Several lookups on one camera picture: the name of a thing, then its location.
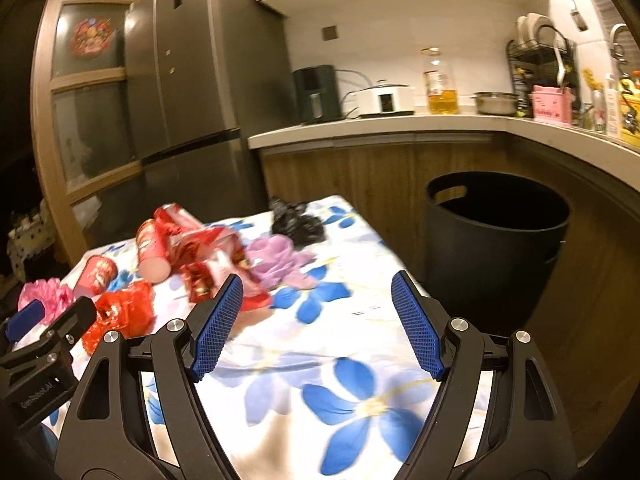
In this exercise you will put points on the wooden lower cabinet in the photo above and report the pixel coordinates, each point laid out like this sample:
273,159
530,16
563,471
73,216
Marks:
350,175

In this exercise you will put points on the glass jar with yellow flowers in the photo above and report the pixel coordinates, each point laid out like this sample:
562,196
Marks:
596,107

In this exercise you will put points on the white plastic bag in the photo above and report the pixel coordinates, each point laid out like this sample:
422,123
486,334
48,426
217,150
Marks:
87,207

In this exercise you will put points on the blue floral tablecloth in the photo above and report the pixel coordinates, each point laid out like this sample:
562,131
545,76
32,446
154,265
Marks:
325,340

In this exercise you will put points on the dark green air fryer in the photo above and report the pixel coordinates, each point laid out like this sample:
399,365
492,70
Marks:
315,92

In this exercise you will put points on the shiny red wrapper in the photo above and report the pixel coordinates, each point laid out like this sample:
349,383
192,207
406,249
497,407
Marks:
122,310

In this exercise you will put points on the yellow packet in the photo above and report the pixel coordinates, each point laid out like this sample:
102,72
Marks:
629,115

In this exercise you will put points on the white rice cooker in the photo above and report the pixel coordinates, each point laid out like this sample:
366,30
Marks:
382,100

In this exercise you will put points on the pink plastic bag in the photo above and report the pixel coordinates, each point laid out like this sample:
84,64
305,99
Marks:
45,297

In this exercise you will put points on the pink box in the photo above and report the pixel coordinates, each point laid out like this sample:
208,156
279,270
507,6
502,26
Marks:
550,105

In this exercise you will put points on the grey refrigerator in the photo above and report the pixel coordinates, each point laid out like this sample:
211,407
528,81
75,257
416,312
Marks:
215,85

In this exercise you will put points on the hanging metal spatula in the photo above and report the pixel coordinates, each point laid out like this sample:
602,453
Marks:
579,17

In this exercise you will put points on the chrome faucet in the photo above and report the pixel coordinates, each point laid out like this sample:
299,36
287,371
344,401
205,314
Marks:
616,40

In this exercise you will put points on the wooden glass door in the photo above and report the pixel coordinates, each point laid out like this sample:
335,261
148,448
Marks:
90,76

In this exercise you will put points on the dotted cloth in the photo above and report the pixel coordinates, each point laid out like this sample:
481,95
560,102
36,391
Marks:
30,242

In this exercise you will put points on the white kitchen countertop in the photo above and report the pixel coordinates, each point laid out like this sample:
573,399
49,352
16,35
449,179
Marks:
400,127

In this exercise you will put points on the red paper cup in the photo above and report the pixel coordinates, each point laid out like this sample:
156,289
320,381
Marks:
152,252
95,275

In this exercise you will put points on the grey wall socket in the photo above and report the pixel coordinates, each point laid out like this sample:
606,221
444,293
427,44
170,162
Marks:
330,33

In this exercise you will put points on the white plates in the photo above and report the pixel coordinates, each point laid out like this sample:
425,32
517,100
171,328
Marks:
532,27

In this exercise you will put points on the cooking oil bottle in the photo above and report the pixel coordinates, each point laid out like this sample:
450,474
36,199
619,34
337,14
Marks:
441,92

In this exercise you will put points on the black round bin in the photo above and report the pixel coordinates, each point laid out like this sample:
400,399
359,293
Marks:
475,260

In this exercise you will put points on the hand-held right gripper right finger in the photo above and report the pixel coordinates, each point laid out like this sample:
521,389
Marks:
417,325

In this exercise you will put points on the red round door decoration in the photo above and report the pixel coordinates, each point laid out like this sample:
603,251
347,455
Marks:
92,37

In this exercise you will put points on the black dish rack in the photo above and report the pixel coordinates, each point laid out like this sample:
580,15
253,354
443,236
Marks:
525,70

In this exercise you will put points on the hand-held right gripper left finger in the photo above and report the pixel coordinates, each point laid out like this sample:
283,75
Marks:
220,325

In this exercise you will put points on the steel pot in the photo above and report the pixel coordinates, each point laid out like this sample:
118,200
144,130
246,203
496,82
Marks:
495,104

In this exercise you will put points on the red white snack wrapper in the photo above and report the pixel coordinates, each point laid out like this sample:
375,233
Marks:
210,280

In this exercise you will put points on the white ladle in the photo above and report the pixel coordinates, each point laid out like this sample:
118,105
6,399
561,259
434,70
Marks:
563,72

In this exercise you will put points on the white bottle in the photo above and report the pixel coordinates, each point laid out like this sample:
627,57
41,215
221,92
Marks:
612,107

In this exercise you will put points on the black plastic bag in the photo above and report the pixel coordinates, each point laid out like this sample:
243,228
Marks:
295,225

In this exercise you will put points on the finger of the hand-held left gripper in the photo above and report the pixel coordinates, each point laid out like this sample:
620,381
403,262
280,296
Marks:
72,317
27,317

